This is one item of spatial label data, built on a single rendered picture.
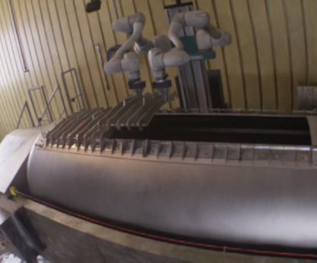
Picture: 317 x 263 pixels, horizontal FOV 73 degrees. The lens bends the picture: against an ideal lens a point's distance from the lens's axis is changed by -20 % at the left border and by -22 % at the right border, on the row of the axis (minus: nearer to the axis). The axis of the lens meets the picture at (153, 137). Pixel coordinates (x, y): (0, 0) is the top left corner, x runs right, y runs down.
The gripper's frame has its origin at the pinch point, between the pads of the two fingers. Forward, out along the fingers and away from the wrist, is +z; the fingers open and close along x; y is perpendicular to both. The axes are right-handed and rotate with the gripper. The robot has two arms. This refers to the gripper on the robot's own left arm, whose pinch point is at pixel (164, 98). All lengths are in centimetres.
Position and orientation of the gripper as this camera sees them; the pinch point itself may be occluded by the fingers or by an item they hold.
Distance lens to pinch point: 191.4
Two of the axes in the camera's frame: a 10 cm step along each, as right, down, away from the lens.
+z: 2.0, 8.9, 4.2
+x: 8.8, 0.3, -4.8
